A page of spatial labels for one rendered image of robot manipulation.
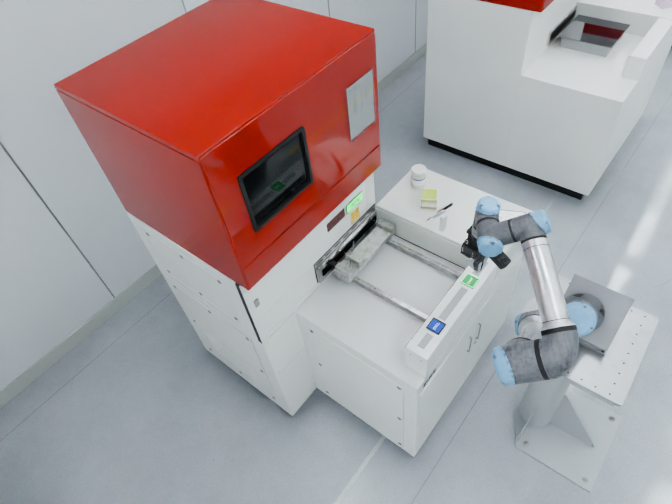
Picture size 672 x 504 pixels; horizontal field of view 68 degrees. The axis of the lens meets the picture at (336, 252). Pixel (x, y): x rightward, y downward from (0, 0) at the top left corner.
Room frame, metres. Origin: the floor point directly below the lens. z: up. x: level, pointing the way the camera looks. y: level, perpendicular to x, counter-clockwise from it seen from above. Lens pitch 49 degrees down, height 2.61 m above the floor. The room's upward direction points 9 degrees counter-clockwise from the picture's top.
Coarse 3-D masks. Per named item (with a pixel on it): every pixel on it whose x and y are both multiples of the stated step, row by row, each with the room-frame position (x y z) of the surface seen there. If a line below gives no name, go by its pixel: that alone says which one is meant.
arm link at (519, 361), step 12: (528, 312) 0.97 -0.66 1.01; (516, 324) 0.94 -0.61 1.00; (528, 324) 0.88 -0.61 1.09; (540, 324) 0.87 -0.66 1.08; (528, 336) 0.78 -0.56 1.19; (540, 336) 0.80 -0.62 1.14; (504, 348) 0.70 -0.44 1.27; (516, 348) 0.69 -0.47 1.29; (528, 348) 0.67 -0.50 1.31; (504, 360) 0.66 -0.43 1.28; (516, 360) 0.65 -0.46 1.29; (528, 360) 0.64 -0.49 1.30; (540, 360) 0.63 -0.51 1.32; (504, 372) 0.64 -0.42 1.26; (516, 372) 0.63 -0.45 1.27; (528, 372) 0.62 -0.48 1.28; (540, 372) 0.61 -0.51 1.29; (504, 384) 0.62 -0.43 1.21; (516, 384) 0.62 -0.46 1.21
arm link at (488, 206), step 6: (480, 198) 1.14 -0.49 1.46; (486, 198) 1.14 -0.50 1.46; (492, 198) 1.13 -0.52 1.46; (480, 204) 1.12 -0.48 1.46; (486, 204) 1.11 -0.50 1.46; (492, 204) 1.11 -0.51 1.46; (498, 204) 1.10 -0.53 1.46; (480, 210) 1.10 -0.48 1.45; (486, 210) 1.09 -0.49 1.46; (492, 210) 1.08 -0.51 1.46; (498, 210) 1.09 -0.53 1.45; (474, 216) 1.13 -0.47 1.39; (480, 216) 1.09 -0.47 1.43; (486, 216) 1.08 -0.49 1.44; (492, 216) 1.08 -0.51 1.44; (498, 216) 1.09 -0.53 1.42; (474, 222) 1.12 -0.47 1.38; (474, 228) 1.11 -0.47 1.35
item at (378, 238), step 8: (376, 232) 1.60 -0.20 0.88; (384, 232) 1.60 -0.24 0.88; (392, 232) 1.59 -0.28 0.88; (368, 240) 1.56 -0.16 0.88; (376, 240) 1.55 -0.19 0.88; (384, 240) 1.55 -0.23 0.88; (360, 248) 1.52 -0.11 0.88; (368, 248) 1.51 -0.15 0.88; (376, 248) 1.51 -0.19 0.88; (368, 256) 1.47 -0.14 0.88; (344, 264) 1.44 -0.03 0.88; (352, 264) 1.43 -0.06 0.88; (336, 272) 1.40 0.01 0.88; (344, 280) 1.37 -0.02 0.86
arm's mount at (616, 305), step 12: (576, 276) 1.09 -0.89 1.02; (576, 288) 1.06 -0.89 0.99; (588, 288) 1.04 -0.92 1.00; (600, 288) 1.02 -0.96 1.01; (600, 300) 0.99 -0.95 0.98; (612, 300) 0.97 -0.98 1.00; (624, 300) 0.96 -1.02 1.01; (612, 312) 0.94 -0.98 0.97; (624, 312) 0.93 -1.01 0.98; (612, 324) 0.91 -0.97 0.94; (588, 336) 0.91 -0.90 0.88; (600, 336) 0.89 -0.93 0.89; (612, 336) 0.88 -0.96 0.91; (600, 348) 0.86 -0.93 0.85
